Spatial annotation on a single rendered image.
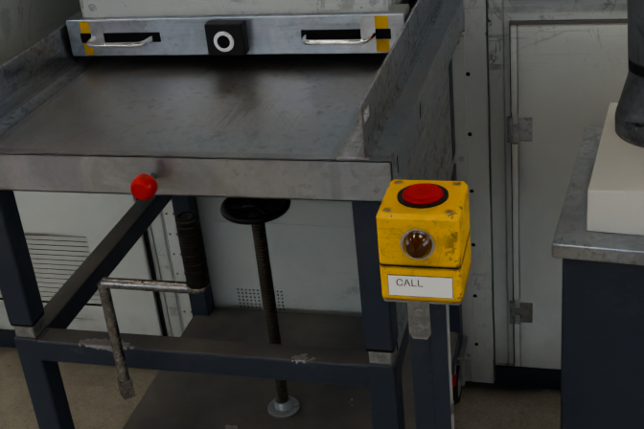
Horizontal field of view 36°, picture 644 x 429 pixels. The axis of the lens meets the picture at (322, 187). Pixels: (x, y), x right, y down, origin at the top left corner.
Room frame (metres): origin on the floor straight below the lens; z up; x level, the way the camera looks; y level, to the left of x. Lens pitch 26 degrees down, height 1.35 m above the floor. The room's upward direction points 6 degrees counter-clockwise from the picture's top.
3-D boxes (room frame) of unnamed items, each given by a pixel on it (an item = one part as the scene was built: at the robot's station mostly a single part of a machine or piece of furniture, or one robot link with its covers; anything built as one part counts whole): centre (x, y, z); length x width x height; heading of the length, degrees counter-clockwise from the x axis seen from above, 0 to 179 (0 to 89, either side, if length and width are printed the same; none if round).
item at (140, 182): (1.14, 0.22, 0.82); 0.04 x 0.03 x 0.03; 163
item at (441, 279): (0.87, -0.10, 0.85); 0.08 x 0.08 x 0.10; 73
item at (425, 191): (0.87, -0.10, 0.90); 0.04 x 0.04 x 0.02
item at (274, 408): (1.48, 0.11, 0.18); 0.06 x 0.06 x 0.02
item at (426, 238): (0.82, -0.08, 0.87); 0.03 x 0.01 x 0.03; 73
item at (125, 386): (1.15, 0.24, 0.63); 0.17 x 0.03 x 0.30; 73
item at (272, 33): (1.49, 0.11, 0.90); 0.54 x 0.05 x 0.06; 73
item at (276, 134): (1.48, 0.11, 0.82); 0.68 x 0.62 x 0.06; 163
